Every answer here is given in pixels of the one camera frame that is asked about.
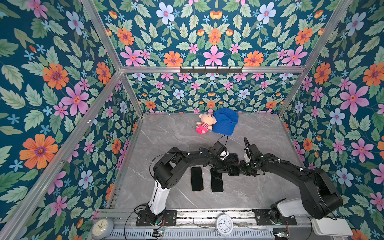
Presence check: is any silver-edged black smartphone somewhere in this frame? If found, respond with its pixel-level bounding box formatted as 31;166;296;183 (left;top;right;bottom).
226;154;240;176

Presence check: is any blue-edged smartphone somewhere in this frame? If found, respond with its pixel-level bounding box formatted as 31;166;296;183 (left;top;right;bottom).
210;169;224;193

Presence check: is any purple-edged smartphone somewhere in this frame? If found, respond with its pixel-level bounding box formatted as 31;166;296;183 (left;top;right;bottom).
190;167;204;192

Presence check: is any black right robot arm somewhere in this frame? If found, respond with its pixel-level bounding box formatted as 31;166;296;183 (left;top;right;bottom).
239;138;344;224

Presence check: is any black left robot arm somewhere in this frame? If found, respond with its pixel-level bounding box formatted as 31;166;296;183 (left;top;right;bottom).
136;141;230;227

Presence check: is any blue baseball cap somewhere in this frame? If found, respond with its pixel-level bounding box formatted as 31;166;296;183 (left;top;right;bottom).
213;108;239;136

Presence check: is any pink plush pig toy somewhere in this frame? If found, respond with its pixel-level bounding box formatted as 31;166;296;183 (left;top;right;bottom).
196;113;217;135

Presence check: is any white round clock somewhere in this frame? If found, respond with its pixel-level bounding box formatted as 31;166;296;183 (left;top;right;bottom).
216;214;234;236

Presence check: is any white box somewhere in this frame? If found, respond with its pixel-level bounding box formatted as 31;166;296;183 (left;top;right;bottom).
311;218;353;237

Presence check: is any beige round clock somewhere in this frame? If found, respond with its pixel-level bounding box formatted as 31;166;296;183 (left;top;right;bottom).
91;218;114;240

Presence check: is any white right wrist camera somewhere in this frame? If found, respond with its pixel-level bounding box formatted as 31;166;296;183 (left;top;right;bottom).
244;153;250;163

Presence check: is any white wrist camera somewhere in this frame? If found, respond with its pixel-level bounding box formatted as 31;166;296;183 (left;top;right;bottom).
219;151;229;159
244;153;250;163

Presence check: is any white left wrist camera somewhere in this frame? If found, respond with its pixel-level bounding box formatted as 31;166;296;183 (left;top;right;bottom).
219;151;229;159

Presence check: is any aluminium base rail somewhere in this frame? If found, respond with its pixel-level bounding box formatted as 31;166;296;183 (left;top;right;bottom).
98;208;337;229

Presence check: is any black hook rail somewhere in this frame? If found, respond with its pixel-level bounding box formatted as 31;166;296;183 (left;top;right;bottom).
179;66;243;75

